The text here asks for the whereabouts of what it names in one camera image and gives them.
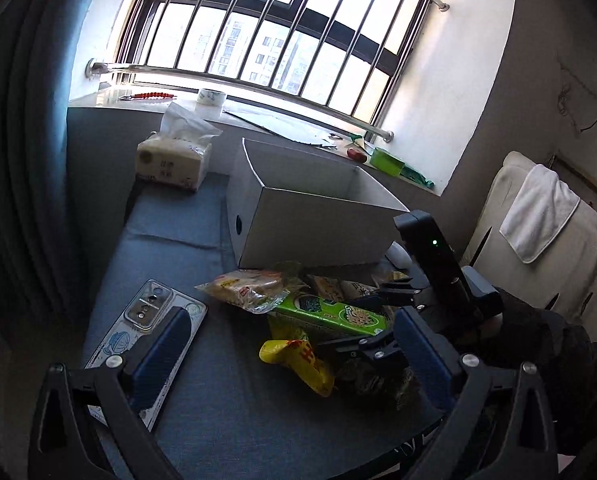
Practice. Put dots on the white cardboard box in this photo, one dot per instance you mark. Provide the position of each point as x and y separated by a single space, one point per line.
303 225

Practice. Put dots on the metal window guard rail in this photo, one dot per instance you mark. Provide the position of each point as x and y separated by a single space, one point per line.
258 85

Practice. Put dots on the green plastic packet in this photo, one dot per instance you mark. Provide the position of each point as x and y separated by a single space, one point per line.
418 179

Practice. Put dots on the clear tape roll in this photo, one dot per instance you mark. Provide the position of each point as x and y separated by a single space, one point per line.
209 98

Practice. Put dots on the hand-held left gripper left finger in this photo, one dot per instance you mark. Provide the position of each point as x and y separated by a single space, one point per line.
163 355

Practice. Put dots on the smartphone with cartoon case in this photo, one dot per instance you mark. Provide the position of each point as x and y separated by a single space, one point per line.
128 325

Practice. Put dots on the cream chair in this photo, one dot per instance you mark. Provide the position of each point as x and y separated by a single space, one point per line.
583 255

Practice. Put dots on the flat cardboard sheet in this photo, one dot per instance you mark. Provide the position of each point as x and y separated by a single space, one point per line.
278 127

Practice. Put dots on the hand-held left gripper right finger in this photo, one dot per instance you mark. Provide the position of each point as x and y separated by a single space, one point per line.
418 355

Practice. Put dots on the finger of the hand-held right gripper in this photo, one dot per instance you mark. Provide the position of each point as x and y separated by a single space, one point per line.
398 295
368 346

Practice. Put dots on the white towel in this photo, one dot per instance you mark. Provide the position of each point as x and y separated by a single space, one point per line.
538 210

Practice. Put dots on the blue grey table cloth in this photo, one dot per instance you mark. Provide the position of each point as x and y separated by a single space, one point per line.
238 410

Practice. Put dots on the tissue pack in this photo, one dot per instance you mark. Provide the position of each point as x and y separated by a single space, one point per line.
176 162

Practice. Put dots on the blue curtain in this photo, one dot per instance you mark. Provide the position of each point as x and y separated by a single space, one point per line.
23 160

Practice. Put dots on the person's right forearm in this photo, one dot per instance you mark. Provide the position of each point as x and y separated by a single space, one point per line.
568 360

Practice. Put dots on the green round container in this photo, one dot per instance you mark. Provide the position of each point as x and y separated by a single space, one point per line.
387 161

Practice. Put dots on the green snack box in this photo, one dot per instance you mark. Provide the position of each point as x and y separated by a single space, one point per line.
323 315

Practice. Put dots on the yellow snack packet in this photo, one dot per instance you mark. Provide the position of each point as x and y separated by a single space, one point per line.
303 362

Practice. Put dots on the clear bread packet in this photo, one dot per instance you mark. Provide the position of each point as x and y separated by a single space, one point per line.
248 287

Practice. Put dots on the dark snack packet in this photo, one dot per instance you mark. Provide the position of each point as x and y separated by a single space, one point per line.
363 382

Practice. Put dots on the small red object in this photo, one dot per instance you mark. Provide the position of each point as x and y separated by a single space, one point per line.
357 154

